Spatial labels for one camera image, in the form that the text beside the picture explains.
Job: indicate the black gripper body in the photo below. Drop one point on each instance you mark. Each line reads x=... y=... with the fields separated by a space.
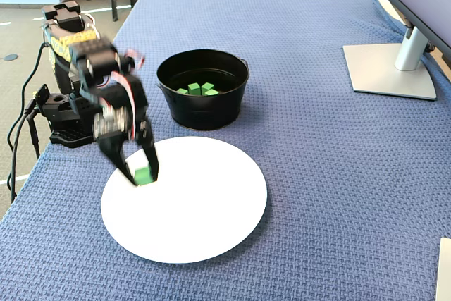
x=124 y=123

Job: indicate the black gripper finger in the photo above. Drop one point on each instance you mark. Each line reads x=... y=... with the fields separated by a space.
x=149 y=153
x=116 y=160

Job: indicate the green cube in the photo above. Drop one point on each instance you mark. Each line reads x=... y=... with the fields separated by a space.
x=142 y=176
x=212 y=93
x=207 y=86
x=182 y=91
x=194 y=89

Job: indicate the white round plate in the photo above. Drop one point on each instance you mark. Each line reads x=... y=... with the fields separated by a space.
x=197 y=209

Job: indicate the black metal bucket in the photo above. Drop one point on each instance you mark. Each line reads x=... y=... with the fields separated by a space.
x=211 y=110

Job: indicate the white floor tape line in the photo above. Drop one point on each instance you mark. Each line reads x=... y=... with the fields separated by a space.
x=19 y=177

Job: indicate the dark round floor cover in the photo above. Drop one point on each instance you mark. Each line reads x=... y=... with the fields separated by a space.
x=11 y=57

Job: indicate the blue woven table cloth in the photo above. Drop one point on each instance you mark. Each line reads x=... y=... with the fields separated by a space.
x=317 y=174

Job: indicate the silver monitor stand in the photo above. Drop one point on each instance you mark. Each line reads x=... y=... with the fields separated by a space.
x=387 y=72

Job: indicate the white flat sheet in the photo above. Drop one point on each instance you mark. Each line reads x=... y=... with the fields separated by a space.
x=444 y=269

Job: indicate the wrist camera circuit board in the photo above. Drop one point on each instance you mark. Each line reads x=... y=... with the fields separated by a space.
x=111 y=123

